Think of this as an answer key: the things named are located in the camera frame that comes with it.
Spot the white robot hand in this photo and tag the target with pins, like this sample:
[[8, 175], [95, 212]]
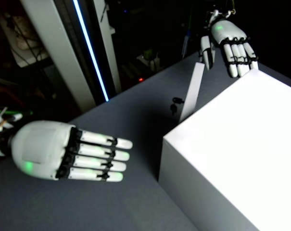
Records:
[[41, 149], [223, 30]]

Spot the white box door flap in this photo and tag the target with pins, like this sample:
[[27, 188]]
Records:
[[193, 89]]

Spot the grey table cloth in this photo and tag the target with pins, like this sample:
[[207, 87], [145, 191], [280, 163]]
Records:
[[87, 204]]

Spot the white power strip with plugs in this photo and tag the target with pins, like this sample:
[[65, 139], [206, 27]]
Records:
[[148, 59]]

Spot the blue-white light strip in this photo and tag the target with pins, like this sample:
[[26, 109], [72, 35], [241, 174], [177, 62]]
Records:
[[91, 50]]

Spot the wide white frame post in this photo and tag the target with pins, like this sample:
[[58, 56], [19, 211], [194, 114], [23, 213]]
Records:
[[54, 48]]

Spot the narrow white frame post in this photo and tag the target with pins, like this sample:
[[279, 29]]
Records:
[[109, 45]]

